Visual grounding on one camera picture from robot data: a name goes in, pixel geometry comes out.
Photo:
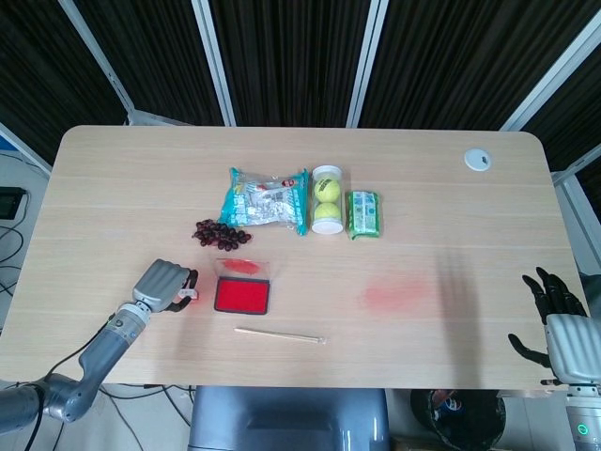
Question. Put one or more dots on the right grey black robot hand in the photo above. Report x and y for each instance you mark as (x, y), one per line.
(573, 350)

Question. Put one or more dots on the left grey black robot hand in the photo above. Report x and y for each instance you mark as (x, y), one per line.
(159, 284)

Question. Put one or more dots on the small red white stamp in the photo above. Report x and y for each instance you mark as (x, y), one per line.
(188, 294)

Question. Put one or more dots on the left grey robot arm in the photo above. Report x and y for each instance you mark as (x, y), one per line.
(103, 354)

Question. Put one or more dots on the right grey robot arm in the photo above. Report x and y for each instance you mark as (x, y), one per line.
(582, 418)

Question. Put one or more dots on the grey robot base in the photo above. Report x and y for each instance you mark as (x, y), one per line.
(286, 418)

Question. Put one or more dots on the dark red grape bunch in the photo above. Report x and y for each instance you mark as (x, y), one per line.
(220, 234)

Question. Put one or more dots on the red ink pad clear lid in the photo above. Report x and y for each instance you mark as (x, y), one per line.
(241, 295)

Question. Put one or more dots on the wrapped wooden chopsticks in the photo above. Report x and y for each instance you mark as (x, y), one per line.
(277, 335)

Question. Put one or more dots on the blue white snack bag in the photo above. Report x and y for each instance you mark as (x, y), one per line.
(263, 202)

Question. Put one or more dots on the black trash bin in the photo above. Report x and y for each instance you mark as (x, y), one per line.
(455, 423)

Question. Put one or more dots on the black screen device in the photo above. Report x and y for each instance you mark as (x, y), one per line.
(9, 202)

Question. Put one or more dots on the clear tennis ball tube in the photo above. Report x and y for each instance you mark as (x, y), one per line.
(327, 228)

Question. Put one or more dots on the plain yellow tennis ball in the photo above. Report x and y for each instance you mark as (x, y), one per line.
(327, 212)

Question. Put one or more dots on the printed yellow tennis ball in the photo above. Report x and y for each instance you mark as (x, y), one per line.
(327, 189)

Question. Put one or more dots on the blue edged white board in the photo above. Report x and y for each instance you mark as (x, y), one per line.
(19, 150)

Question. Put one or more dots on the green wrapped packet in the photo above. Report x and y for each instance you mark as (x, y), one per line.
(365, 213)

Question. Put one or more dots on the dark corrugated partition panel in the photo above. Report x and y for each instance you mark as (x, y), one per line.
(155, 56)
(37, 70)
(469, 56)
(291, 61)
(577, 122)

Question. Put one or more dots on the white aluminium partition post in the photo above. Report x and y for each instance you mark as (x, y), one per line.
(213, 61)
(368, 61)
(94, 51)
(549, 77)

